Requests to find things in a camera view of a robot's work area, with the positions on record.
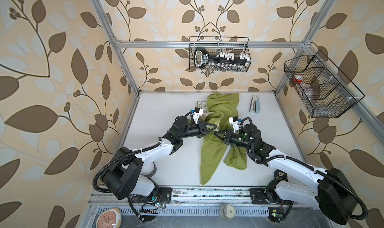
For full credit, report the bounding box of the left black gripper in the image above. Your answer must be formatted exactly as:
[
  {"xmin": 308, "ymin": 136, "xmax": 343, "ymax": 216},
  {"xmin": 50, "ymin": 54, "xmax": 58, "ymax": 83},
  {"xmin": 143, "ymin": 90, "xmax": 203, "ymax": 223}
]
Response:
[{"xmin": 178, "ymin": 121, "xmax": 217, "ymax": 140}]

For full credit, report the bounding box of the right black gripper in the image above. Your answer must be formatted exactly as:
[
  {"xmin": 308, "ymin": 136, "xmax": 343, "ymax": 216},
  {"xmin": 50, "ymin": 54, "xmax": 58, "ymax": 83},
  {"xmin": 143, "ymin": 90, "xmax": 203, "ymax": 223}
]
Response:
[{"xmin": 214, "ymin": 129, "xmax": 253, "ymax": 151}]

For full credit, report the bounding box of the green jacket with cartoon print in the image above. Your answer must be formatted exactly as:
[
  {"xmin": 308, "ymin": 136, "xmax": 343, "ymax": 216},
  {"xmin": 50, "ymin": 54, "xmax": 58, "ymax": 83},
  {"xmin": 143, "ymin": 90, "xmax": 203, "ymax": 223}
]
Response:
[{"xmin": 200, "ymin": 92, "xmax": 247, "ymax": 185}]

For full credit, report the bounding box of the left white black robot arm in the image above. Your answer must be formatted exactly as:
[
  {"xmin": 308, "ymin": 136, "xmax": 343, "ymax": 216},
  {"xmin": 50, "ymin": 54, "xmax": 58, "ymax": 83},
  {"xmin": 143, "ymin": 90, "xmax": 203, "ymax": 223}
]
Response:
[{"xmin": 93, "ymin": 115, "xmax": 218, "ymax": 201}]

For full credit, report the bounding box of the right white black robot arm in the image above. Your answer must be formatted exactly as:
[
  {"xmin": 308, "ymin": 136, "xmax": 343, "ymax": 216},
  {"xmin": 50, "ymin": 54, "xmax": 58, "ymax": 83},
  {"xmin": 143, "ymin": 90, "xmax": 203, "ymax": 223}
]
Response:
[{"xmin": 214, "ymin": 124, "xmax": 369, "ymax": 225}]

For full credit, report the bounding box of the grey stapler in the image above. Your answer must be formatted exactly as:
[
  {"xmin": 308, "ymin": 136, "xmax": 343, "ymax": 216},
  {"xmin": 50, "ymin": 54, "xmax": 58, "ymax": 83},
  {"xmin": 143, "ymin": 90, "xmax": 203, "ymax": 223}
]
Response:
[{"xmin": 249, "ymin": 95, "xmax": 260, "ymax": 114}]

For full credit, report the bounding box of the black rack of vials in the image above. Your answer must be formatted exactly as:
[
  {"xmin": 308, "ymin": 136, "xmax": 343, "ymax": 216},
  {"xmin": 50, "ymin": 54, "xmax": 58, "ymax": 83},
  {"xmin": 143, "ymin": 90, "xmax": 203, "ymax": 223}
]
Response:
[{"xmin": 192, "ymin": 48, "xmax": 252, "ymax": 70}]

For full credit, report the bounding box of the grey tape roll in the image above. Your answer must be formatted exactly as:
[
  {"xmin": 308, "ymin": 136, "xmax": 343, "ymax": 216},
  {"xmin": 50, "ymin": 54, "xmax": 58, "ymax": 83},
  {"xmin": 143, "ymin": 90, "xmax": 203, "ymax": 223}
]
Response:
[{"xmin": 145, "ymin": 162, "xmax": 157, "ymax": 178}]

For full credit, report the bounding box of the round white puck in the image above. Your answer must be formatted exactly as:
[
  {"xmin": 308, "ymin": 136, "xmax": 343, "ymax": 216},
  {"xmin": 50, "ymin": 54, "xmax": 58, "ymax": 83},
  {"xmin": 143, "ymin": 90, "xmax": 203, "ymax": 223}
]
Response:
[{"xmin": 219, "ymin": 204, "xmax": 236, "ymax": 221}]

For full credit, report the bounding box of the red capped bottle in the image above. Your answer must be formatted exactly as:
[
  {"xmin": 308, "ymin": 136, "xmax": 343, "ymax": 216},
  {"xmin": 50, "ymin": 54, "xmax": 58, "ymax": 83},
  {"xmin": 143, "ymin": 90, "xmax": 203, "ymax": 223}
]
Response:
[{"xmin": 292, "ymin": 74, "xmax": 304, "ymax": 84}]

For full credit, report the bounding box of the pink white round toy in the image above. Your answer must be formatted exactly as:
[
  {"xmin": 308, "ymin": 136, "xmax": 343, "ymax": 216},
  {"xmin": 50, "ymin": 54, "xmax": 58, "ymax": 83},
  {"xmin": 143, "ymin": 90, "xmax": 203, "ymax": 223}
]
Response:
[{"xmin": 96, "ymin": 208, "xmax": 122, "ymax": 228}]

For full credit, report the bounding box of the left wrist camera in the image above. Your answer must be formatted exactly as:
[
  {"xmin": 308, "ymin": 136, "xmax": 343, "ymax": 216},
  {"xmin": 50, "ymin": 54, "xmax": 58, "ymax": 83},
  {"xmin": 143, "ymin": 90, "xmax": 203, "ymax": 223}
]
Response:
[{"xmin": 191, "ymin": 107, "xmax": 204, "ymax": 124}]

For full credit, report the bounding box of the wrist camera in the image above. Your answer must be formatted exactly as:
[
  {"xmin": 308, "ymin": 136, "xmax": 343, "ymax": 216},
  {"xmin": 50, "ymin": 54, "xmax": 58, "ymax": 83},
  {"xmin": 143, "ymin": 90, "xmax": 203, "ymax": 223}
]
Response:
[
  {"xmin": 191, "ymin": 107, "xmax": 204, "ymax": 124},
  {"xmin": 229, "ymin": 116, "xmax": 240, "ymax": 133}
]

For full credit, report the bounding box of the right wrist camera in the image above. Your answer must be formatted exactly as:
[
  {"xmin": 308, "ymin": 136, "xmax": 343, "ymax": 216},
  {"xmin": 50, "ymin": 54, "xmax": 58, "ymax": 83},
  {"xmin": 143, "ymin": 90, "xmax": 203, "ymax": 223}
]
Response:
[{"xmin": 229, "ymin": 116, "xmax": 240, "ymax": 133}]

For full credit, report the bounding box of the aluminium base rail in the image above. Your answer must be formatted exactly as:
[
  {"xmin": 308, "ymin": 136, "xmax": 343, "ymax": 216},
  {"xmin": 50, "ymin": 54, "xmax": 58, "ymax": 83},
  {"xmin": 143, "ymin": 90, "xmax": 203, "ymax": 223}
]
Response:
[{"xmin": 86, "ymin": 185, "xmax": 337, "ymax": 208}]

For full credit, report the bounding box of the black wire basket back wall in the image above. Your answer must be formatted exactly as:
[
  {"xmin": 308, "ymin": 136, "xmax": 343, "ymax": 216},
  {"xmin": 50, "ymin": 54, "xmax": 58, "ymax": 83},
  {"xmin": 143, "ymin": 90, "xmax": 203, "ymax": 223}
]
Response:
[{"xmin": 189, "ymin": 36, "xmax": 252, "ymax": 72}]

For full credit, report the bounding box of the black wire basket wall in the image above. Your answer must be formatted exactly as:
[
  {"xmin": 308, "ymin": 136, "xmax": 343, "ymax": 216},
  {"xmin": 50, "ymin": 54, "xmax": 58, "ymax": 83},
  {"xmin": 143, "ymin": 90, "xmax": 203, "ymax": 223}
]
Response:
[
  {"xmin": 189, "ymin": 36, "xmax": 252, "ymax": 72},
  {"xmin": 284, "ymin": 50, "xmax": 365, "ymax": 118}
]

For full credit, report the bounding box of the black wire basket right wall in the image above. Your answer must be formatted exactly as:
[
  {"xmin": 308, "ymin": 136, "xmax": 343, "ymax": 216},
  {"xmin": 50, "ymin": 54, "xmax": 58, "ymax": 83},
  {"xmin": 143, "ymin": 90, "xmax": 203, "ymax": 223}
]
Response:
[{"xmin": 284, "ymin": 50, "xmax": 365, "ymax": 118}]

